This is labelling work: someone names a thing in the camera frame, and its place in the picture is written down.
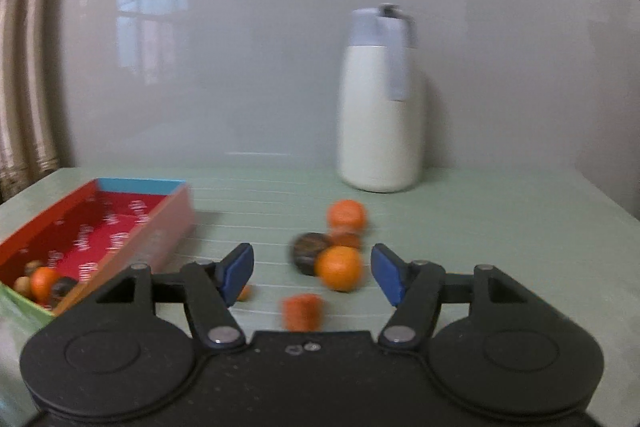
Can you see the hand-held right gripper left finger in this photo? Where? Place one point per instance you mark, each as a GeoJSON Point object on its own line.
{"type": "Point", "coordinates": [239, 274]}

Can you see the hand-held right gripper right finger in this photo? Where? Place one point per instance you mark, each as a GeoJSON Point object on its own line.
{"type": "Point", "coordinates": [387, 274]}

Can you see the small kumquat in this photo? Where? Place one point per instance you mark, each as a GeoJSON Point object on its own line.
{"type": "Point", "coordinates": [244, 293]}

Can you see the round orange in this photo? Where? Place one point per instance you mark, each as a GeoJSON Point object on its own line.
{"type": "Point", "coordinates": [340, 268]}
{"type": "Point", "coordinates": [346, 214]}

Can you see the orange cylindrical chunk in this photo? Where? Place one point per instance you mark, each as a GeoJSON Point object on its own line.
{"type": "Point", "coordinates": [301, 312]}

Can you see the colourful cardboard box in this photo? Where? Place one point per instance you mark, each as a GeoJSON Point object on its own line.
{"type": "Point", "coordinates": [100, 227]}

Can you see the dark water chestnut pale scar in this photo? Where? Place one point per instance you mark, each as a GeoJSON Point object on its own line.
{"type": "Point", "coordinates": [62, 289]}

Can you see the large tangerine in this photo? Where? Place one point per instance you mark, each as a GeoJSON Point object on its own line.
{"type": "Point", "coordinates": [44, 283]}

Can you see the dark water chestnut orange spot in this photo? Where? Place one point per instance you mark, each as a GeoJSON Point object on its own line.
{"type": "Point", "coordinates": [32, 267]}

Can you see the tan longan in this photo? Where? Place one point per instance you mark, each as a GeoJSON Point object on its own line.
{"type": "Point", "coordinates": [22, 284]}

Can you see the green grid table cover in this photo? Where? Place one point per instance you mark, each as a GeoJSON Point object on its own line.
{"type": "Point", "coordinates": [500, 227]}

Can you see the white thermos jug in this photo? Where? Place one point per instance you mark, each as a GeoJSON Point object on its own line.
{"type": "Point", "coordinates": [375, 122]}

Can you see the golden curtain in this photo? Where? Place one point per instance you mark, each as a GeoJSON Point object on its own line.
{"type": "Point", "coordinates": [25, 82]}

